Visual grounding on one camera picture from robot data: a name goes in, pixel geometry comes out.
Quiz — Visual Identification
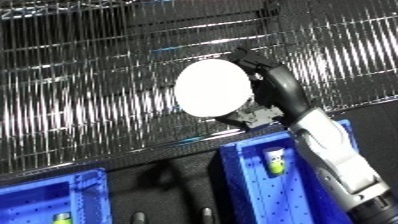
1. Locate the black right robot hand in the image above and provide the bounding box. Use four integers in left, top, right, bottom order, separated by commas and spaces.
213, 46, 313, 131

